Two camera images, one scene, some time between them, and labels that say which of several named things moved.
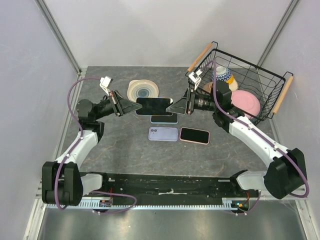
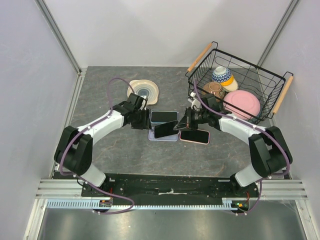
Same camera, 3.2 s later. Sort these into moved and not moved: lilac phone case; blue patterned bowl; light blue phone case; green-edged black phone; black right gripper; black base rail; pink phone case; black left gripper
Moved: black left gripper; black right gripper
Not moved: pink phone case; lilac phone case; black base rail; light blue phone case; blue patterned bowl; green-edged black phone
